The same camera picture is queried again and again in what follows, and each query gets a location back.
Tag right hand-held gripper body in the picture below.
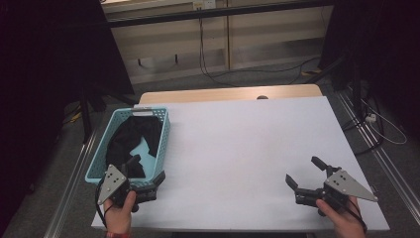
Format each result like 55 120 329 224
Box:
295 169 379 210

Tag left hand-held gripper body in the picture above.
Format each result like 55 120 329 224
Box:
97 164 158 207

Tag light blue plastic basket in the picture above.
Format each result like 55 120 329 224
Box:
84 106 171 190

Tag black shorts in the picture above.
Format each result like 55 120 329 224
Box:
105 115 163 179

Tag person's left hand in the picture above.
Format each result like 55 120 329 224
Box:
103 190 138 235

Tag person's right hand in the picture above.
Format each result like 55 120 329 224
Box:
316 196 367 238

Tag black stand legs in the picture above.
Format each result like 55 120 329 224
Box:
305 53 365 120
78 85 140 145

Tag light wooden table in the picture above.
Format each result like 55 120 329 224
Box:
138 83 324 105

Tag large black curtain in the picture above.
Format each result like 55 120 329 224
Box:
0 0 135 229

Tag black curtain with stand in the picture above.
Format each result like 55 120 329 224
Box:
318 0 420 133

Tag beige cabinet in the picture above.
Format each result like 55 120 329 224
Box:
100 0 335 85

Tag black horizontal bar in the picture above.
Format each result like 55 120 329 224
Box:
105 0 335 29

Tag left hand-held gripper black cable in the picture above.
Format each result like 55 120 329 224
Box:
94 178 115 230

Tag hand-held gripper black cable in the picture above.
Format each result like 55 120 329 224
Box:
94 178 115 230
343 197 368 234

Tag right hand-held gripper black cable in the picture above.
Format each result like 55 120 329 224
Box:
343 197 368 234

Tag metal floor rail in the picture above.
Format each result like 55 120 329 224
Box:
43 128 98 238
335 87 420 216

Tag black floor cable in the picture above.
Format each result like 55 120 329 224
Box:
341 95 385 157

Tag white floor cable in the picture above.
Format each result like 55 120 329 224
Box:
361 98 408 146

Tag black hanging cable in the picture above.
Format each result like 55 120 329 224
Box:
197 18 321 87

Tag white wall socket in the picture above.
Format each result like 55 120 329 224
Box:
192 0 217 10

